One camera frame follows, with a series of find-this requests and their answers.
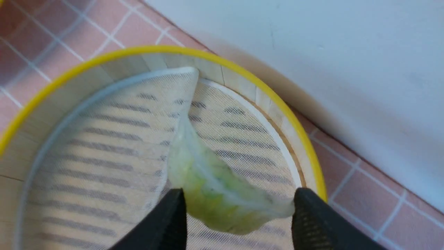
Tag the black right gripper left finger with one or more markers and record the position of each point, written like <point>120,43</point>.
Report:
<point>164,228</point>

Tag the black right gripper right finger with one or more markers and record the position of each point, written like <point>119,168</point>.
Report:
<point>317,226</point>

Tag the green dumpling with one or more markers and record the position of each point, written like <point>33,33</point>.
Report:
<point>221,199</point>

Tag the white mesh steamer liner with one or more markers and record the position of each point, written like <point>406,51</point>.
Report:
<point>103,168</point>

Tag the yellow-rimmed bamboo steamer basket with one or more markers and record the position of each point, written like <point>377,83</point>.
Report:
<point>27,133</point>

